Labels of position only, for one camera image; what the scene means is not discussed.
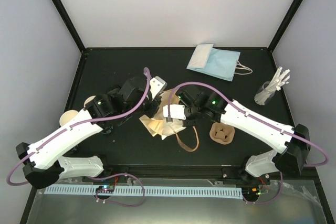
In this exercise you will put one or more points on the black cup lids stack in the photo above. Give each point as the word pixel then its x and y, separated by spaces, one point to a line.
pixel 113 91

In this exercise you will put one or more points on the small circuit board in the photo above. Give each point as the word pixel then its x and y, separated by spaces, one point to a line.
pixel 255 190
pixel 105 189

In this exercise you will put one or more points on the blue paper bag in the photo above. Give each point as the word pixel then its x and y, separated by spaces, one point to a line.
pixel 222 64

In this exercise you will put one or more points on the single paper cup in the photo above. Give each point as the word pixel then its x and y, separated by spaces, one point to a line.
pixel 88 100

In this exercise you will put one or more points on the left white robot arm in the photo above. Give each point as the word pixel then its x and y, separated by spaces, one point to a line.
pixel 45 162

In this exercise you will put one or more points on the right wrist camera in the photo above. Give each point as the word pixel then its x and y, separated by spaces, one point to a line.
pixel 174 111

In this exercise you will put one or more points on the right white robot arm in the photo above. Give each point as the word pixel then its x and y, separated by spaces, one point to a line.
pixel 289 144

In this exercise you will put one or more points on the light blue cable duct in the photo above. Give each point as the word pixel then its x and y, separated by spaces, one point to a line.
pixel 147 191

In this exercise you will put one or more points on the brown paper bag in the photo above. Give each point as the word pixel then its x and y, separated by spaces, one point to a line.
pixel 159 126

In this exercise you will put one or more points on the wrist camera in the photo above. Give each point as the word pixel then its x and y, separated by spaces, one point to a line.
pixel 174 111
pixel 157 86

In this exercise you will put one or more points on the brown pulp cup carrier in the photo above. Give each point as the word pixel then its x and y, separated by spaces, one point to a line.
pixel 222 133

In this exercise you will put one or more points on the left small circuit board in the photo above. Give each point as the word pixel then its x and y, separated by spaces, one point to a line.
pixel 105 189

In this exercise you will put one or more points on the paper cup stack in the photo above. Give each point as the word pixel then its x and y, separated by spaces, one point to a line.
pixel 67 117

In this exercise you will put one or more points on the black frame post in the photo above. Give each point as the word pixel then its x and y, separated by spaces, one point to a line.
pixel 293 8
pixel 69 24

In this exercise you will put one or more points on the right small circuit board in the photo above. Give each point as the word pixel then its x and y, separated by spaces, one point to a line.
pixel 255 190

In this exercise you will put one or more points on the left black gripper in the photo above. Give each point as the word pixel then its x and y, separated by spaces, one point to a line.
pixel 151 112

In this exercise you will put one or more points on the black mounting rail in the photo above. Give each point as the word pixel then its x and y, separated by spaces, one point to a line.
pixel 176 171

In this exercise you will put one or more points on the left black frame post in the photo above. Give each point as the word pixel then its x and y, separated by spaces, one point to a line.
pixel 69 24

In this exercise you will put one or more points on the right black frame post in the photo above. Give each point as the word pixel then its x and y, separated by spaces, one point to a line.
pixel 293 8

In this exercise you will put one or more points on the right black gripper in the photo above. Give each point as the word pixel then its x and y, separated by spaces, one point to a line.
pixel 190 123

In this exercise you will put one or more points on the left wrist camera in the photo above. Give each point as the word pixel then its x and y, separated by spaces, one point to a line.
pixel 157 86

